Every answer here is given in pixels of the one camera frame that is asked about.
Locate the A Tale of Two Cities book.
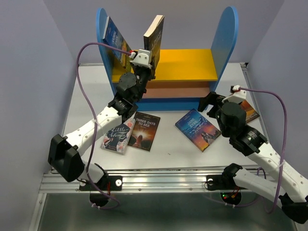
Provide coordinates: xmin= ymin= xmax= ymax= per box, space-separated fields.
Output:
xmin=143 ymin=15 xmax=165 ymax=70

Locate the Animal Farm book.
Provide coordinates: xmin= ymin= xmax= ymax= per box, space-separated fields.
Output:
xmin=103 ymin=16 xmax=131 ymax=73

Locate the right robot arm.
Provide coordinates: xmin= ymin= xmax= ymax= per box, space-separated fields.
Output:
xmin=198 ymin=88 xmax=308 ymax=224

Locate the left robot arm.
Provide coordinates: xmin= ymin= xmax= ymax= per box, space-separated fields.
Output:
xmin=48 ymin=66 xmax=154 ymax=182

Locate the Jane Eyre book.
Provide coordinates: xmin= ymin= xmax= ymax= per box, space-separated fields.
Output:
xmin=175 ymin=109 xmax=221 ymax=152

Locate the Edward Tulane book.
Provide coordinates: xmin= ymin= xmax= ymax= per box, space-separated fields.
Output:
xmin=241 ymin=100 xmax=260 ymax=123

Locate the blue wooden bookshelf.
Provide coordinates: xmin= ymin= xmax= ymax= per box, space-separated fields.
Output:
xmin=96 ymin=6 xmax=239 ymax=111

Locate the Three Days to See book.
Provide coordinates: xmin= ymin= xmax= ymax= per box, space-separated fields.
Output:
xmin=128 ymin=112 xmax=160 ymax=152

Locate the Little Women book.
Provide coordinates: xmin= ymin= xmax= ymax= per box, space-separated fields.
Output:
xmin=100 ymin=118 xmax=136 ymax=155

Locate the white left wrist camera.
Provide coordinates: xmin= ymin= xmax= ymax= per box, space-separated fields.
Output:
xmin=129 ymin=49 xmax=152 ymax=68

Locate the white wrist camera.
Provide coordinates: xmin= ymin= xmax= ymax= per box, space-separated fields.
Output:
xmin=129 ymin=49 xmax=152 ymax=68
xmin=222 ymin=85 xmax=247 ymax=104

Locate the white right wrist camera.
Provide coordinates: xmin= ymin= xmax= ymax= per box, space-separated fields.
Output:
xmin=222 ymin=85 xmax=247 ymax=104

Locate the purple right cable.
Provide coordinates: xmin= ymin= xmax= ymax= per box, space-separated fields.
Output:
xmin=226 ymin=87 xmax=288 ymax=214

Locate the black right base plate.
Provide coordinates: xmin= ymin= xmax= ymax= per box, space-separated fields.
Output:
xmin=205 ymin=175 xmax=238 ymax=191

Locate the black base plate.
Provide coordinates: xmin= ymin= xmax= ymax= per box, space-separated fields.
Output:
xmin=205 ymin=175 xmax=238 ymax=191
xmin=79 ymin=175 xmax=123 ymax=192

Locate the aluminium mounting rail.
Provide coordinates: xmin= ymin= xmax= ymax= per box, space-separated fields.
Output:
xmin=39 ymin=165 xmax=296 ymax=193

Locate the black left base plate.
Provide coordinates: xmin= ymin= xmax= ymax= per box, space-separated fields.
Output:
xmin=79 ymin=175 xmax=123 ymax=192

